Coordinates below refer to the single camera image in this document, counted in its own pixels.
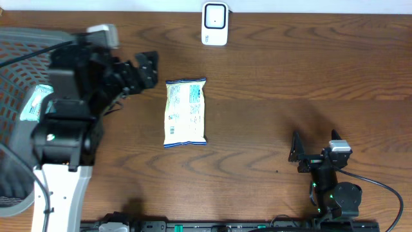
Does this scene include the cream snack bag blue edges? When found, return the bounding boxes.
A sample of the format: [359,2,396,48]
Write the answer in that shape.
[164,78,207,148]

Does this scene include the teal wet wipes pack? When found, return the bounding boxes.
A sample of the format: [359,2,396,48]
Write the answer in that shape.
[19,84,53,121]

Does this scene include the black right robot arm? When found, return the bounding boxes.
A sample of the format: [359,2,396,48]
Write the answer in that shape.
[288,130,362,219]

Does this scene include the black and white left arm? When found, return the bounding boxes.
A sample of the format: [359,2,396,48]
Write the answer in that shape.
[31,43,159,231]

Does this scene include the white barcode scanner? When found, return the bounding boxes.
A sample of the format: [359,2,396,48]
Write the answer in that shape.
[201,1,229,46]

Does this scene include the dark grey plastic basket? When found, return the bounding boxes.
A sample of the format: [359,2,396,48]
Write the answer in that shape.
[1,27,73,217]

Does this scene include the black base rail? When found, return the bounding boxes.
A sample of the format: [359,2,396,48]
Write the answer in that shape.
[79,212,380,232]

